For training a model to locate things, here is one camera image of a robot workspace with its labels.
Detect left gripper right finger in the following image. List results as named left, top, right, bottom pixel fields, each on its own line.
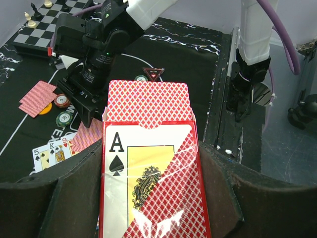
left=199, top=141, right=317, bottom=238

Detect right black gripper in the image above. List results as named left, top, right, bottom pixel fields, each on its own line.
left=53, top=13, right=145, bottom=128

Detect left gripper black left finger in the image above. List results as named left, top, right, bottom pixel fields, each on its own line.
left=0, top=140, right=102, bottom=238

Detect red backed card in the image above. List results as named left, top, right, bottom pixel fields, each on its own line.
left=72, top=119, right=103, bottom=152

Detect green chip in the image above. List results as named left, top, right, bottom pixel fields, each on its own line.
left=55, top=111, right=73, bottom=127
left=134, top=75, right=148, bottom=82

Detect red chip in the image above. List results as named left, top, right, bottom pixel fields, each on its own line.
left=54, top=94, right=71, bottom=108

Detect nine of hearts card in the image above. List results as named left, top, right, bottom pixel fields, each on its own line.
left=61, top=133, right=78, bottom=159

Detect yellow big blind button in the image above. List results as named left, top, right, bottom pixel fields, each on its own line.
left=39, top=103, right=53, bottom=115

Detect king of spades card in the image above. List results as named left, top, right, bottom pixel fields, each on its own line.
left=48, top=140, right=66, bottom=166

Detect red cards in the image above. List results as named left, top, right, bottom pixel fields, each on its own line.
left=19, top=80, right=56, bottom=118

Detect five of spades card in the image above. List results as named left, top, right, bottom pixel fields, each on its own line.
left=32, top=144, right=50, bottom=173

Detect red playing card deck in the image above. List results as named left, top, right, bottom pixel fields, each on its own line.
left=99, top=80, right=211, bottom=238

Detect black poker table mat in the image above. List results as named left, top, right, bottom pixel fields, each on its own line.
left=0, top=18, right=223, bottom=182

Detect black white chess board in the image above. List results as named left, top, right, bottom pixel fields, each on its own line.
left=9, top=0, right=98, bottom=59

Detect black chess pawn on board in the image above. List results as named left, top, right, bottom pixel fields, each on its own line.
left=61, top=0, right=70, bottom=12

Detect black chess piece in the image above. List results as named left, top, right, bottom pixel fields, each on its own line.
left=31, top=3, right=44, bottom=21

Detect black device bottom corner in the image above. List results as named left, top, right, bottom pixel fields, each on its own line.
left=287, top=94, right=317, bottom=135

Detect white chess piece tall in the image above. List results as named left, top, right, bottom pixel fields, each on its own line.
left=44, top=0, right=53, bottom=8

